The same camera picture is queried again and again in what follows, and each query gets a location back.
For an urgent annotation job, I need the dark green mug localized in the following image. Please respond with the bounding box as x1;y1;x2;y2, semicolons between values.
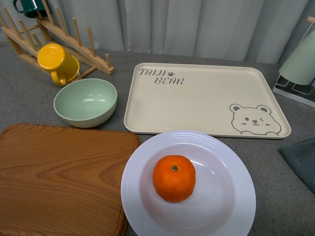
12;0;47;18

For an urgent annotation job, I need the wooden cutting board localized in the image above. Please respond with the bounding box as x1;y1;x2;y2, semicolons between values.
0;123;141;236

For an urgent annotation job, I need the wooden peg drying rack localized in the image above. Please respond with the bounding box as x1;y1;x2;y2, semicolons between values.
0;0;115;86

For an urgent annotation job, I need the white wire cup stand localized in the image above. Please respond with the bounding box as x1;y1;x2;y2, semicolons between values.
273;16;315;107

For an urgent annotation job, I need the yellow mug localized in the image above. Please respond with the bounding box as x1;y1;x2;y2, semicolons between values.
37;43;80;86

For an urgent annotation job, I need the beige bear serving tray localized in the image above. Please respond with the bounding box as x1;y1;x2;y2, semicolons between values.
124;63;291;139

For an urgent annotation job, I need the dark teal cloth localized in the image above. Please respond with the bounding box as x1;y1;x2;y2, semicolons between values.
280;138;315;193

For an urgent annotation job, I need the light green bowl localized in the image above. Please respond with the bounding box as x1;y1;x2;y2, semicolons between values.
53;78;118;128

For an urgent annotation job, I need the white ribbed plate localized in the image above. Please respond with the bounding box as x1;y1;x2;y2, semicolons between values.
121;131;256;236

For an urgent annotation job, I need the light green cup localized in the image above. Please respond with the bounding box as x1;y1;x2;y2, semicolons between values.
279;31;315;85

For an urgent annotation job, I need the orange mandarin fruit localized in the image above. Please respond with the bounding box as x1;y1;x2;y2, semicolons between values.
152;155;196;203

